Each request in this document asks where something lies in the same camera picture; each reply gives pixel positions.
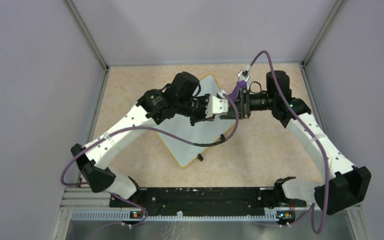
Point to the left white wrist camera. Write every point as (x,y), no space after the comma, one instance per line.
(217,105)

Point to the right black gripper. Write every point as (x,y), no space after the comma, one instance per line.
(244,111)

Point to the white cable duct rail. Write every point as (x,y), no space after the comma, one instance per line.
(127,216)

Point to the purple eraser holder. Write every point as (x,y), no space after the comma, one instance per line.
(242,84)

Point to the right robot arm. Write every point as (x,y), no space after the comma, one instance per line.
(343,183)

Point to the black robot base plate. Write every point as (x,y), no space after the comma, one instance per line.
(211,201)

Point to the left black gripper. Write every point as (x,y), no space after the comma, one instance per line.
(203,117)

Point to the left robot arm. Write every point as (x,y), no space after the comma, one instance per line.
(93,159)

